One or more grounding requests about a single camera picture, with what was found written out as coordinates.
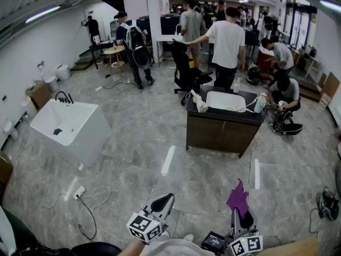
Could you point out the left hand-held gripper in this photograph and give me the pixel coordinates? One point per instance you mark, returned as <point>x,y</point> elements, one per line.
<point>144,227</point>

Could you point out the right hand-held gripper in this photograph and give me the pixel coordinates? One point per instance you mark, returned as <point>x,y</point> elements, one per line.
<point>246,245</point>

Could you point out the purple cloth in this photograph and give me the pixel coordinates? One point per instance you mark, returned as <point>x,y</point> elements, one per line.
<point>237,199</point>

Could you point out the brown wooden cabinet door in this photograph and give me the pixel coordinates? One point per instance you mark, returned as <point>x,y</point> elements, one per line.
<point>239,137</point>
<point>205,132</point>

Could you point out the person's left forearm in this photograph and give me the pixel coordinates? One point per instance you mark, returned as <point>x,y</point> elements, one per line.
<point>131,249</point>

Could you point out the dark wooden sink cabinet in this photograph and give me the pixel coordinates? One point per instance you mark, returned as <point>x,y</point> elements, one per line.
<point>250,115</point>

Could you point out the glass entrance door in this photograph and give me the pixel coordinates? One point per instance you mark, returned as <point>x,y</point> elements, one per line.
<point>302,28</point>

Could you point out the black device with screen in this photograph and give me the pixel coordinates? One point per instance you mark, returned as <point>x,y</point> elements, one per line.
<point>213,243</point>

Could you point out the person's right white shoe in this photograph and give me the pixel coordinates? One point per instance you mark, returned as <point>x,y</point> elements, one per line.
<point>189,237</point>

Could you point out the person's grey trousers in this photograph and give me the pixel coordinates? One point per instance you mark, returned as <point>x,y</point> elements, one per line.
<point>173,249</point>

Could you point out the wooden stool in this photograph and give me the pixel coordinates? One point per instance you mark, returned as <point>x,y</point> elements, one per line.
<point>290,247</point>

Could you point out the white square tub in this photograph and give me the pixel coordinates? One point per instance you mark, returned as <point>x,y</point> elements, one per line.
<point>88,132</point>

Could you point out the black shell backpack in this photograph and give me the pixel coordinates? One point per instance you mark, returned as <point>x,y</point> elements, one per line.
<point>253,75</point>
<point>290,129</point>

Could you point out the beige folded umbrella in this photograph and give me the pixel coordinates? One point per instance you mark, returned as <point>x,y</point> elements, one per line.
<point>201,105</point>

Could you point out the teal cartoon water bottle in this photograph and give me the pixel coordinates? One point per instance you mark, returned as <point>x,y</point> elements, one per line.
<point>259,105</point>

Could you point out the white sink basin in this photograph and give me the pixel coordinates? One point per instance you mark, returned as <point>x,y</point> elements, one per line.
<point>223,100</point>

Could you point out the black tub drain plug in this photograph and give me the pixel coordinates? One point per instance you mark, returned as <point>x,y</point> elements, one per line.
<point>57,131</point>

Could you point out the small white power strip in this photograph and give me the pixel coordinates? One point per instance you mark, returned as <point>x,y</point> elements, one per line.
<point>99,88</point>

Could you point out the pink bottle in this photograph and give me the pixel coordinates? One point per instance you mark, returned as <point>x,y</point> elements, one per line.
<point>237,85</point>

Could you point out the black tub faucet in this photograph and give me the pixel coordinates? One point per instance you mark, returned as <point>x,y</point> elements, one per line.
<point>64,99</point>

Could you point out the black office chair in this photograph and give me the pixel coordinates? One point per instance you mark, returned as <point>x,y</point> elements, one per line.
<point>183,63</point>

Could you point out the yellow bin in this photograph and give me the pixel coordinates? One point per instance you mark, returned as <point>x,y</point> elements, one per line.
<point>191,63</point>

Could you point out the wooden platform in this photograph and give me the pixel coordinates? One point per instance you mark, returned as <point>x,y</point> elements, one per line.
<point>306,89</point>

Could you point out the leaning cardboard boards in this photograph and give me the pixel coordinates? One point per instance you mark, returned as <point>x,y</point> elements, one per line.
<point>330,85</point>

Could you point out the wooden steps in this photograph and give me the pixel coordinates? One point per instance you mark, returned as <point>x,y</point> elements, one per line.
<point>82,63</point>

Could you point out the round wooden side table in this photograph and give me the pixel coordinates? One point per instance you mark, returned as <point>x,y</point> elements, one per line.
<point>113,50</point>

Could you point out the slim white bin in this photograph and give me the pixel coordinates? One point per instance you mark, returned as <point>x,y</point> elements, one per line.
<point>29,108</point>

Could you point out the small white bin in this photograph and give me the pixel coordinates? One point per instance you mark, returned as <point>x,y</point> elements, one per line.
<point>52,83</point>

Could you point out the open cardboard box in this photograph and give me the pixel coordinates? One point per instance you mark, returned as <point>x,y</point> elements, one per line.
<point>40,95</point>

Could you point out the large white bin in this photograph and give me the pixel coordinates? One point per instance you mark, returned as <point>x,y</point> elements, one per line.
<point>63,72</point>

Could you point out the white sink stand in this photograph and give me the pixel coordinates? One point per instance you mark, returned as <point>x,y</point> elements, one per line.
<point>167,38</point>

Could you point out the white and black backpack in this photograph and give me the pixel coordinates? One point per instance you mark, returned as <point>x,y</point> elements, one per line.
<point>136,39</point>

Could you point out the black table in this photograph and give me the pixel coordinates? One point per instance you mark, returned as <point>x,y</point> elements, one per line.
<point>101,44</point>

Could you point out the white shelf table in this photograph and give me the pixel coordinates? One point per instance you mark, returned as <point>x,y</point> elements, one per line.
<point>311,60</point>

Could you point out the white jug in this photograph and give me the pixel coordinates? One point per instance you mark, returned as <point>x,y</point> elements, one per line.
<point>96,39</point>

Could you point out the black dining chair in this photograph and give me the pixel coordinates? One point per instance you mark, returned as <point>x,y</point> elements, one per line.
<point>251,40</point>

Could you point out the ceiling tube light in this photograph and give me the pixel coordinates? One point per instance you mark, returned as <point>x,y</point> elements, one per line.
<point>330,5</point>
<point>42,14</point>

